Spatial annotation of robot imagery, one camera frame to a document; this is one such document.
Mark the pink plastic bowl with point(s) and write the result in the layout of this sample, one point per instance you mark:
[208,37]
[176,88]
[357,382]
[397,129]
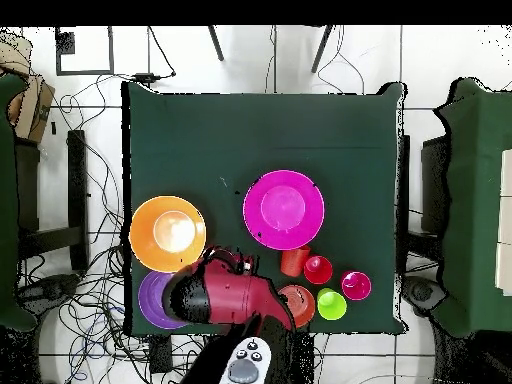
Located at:
[284,232]

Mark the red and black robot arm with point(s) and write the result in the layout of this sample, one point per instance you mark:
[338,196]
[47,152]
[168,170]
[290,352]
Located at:
[236,296]

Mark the orange-red plastic cup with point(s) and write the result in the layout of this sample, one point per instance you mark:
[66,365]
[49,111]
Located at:
[294,262]

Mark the orange plastic bowl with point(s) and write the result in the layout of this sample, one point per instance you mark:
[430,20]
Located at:
[144,240]

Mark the purple plastic bowl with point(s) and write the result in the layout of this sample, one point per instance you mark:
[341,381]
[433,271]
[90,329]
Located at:
[152,300]

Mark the orange-red plastic bowl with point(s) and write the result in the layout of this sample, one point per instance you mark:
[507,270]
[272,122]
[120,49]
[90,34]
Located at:
[302,304]

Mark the red plastic cup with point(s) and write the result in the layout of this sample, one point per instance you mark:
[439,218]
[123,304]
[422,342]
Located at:
[318,271]

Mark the black power brick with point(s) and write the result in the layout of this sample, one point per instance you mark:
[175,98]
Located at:
[161,354]

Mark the light green plastic cup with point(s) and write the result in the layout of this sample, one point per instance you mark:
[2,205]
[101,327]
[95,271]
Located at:
[332,306]

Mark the dark green table cloth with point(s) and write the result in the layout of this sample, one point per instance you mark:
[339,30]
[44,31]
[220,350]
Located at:
[240,132]

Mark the crimson plastic cup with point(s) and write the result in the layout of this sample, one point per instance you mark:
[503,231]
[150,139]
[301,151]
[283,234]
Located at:
[356,286]

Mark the black round floor base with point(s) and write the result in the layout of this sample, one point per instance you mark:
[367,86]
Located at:
[422,292]
[48,290]

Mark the black power adapter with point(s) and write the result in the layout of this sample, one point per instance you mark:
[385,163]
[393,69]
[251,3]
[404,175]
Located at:
[147,77]

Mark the black tripod leg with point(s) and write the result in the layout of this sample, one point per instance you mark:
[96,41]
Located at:
[216,44]
[321,50]

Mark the neighbouring green table cloth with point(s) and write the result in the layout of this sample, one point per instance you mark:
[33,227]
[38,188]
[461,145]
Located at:
[8,200]
[476,200]

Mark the cardboard box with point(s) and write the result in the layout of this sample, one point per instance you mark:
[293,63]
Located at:
[30,108]

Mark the white box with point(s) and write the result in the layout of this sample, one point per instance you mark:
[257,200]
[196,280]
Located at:
[504,224]

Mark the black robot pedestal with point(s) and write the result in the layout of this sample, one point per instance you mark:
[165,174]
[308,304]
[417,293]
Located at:
[302,360]

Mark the black table frame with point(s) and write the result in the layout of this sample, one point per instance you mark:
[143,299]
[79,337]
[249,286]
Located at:
[78,200]

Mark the black floor frame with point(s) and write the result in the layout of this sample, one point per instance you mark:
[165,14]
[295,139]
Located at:
[84,72]

